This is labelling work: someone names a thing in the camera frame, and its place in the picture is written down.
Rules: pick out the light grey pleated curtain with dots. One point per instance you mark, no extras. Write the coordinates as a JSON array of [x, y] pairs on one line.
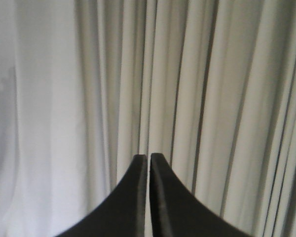
[[211, 84]]

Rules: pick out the white sheer curtain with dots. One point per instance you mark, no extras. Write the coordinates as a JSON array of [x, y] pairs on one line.
[[52, 164]]

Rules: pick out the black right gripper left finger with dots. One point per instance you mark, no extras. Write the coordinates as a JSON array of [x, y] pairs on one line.
[[122, 213]]

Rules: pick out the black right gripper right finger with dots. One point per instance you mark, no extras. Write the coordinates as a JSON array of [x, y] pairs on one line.
[[175, 212]]

